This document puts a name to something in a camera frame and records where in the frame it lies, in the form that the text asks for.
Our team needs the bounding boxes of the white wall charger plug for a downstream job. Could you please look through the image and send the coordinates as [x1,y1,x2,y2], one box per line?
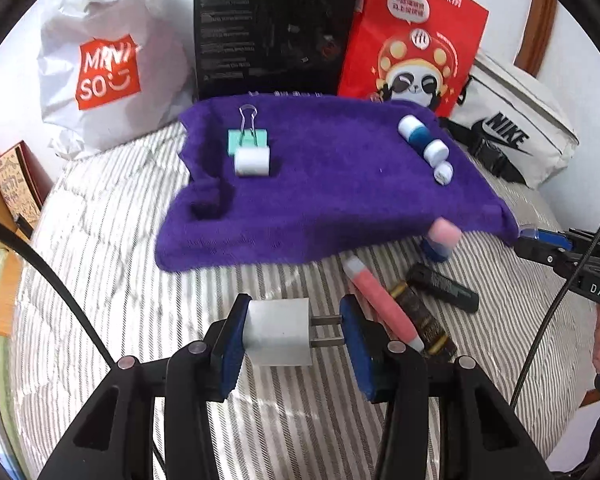
[242,298,344,367]

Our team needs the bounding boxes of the pink capped blue glue stick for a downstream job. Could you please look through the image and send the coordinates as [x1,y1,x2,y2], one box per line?
[420,217,462,262]

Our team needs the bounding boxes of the black gold lipstick tube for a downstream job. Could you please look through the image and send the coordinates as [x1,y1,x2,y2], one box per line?
[390,282,457,362]

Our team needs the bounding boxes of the pink highlighter pen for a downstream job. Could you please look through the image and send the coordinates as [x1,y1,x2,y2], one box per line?
[343,256,425,352]

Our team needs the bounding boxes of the black usb stick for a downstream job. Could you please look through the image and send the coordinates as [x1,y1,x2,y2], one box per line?
[406,263,480,314]

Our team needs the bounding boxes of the small white cap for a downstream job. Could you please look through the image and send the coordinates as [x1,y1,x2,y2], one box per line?
[434,162,454,186]

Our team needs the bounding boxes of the white Nike waist bag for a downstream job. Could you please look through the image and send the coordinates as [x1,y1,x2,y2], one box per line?
[441,50,579,188]

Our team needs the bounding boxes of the blue white glue stick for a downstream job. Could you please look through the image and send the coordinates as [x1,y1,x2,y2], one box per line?
[398,115,449,168]

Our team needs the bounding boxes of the striped bed quilt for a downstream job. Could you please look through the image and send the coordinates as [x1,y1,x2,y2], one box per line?
[33,125,596,479]

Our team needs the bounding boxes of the purple fleece cloth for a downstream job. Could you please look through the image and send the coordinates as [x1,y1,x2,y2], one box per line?
[155,94,518,272]

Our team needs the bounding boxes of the white tape roll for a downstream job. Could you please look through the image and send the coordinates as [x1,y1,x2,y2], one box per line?
[234,146,271,178]

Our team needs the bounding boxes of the teal binder clip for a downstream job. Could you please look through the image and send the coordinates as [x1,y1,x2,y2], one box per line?
[226,104,268,156]

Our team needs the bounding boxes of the red panda paper bag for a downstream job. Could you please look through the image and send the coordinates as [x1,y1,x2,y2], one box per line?
[338,0,489,117]

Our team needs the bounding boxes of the brown patterned book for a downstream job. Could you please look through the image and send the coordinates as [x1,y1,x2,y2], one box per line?
[0,141,52,240]

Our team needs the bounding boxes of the white Miniso shopping bag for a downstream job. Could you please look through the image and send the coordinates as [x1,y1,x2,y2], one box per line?
[38,0,192,160]

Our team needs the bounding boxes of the black Hecate product box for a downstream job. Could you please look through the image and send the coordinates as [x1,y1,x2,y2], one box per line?
[194,0,356,100]

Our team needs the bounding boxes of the black cable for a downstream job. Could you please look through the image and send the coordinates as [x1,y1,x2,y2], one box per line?
[0,212,168,476]
[509,202,600,410]

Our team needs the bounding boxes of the black cable left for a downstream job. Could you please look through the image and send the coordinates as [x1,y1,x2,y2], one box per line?
[0,212,168,476]

